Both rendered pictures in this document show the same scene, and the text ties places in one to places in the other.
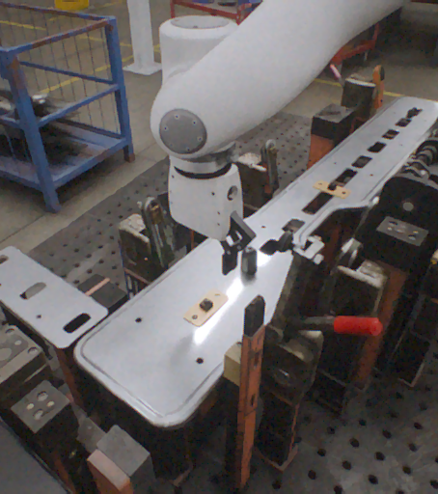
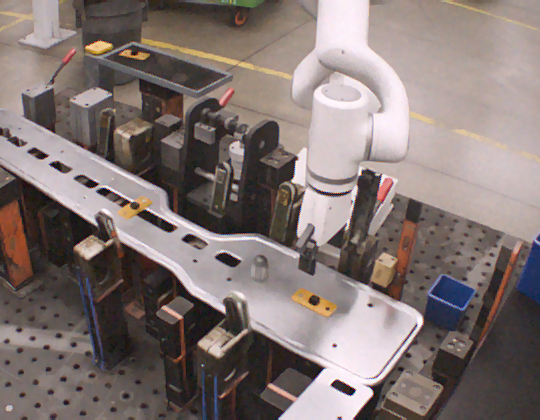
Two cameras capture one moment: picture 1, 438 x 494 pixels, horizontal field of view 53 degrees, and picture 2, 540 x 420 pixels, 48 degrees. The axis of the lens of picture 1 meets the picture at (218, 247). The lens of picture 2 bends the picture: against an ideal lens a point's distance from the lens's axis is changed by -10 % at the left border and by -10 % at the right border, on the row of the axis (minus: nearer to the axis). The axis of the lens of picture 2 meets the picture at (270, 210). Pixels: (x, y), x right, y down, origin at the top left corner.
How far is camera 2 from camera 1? 118 cm
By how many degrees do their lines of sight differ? 71
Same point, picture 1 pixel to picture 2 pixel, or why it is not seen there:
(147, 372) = (386, 333)
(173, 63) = (364, 120)
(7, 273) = not seen: outside the picture
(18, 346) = (407, 383)
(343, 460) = not seen: hidden behind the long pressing
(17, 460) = (474, 371)
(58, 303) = (320, 407)
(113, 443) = (509, 244)
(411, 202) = (262, 140)
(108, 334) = (353, 363)
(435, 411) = not seen: hidden behind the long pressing
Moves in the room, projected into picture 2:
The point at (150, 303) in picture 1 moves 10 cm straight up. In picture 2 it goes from (313, 339) to (319, 299)
